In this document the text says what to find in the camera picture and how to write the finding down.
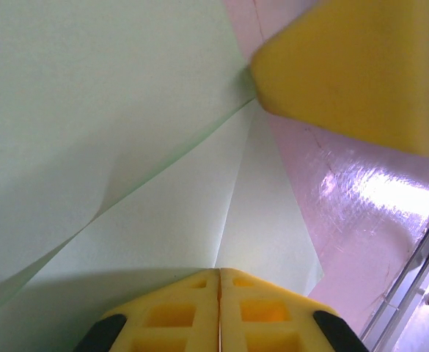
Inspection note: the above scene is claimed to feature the aluminium rail frame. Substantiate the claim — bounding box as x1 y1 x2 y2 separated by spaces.
360 194 429 352

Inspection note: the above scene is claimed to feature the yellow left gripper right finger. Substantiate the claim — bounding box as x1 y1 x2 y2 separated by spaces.
220 268 369 352

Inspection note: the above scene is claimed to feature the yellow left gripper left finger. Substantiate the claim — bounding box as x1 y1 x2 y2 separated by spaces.
73 268 221 352

